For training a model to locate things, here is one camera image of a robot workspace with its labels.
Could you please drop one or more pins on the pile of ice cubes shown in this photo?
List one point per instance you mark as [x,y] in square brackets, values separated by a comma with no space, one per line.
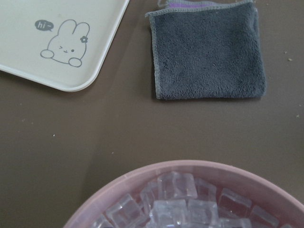
[181,200]

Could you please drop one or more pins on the cream rabbit tray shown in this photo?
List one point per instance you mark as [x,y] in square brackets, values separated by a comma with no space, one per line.
[58,43]

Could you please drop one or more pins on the grey folded cloth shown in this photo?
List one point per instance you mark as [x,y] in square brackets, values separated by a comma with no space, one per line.
[207,52]

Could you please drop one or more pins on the pink bowl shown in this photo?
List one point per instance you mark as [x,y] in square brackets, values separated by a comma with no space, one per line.
[267,195]

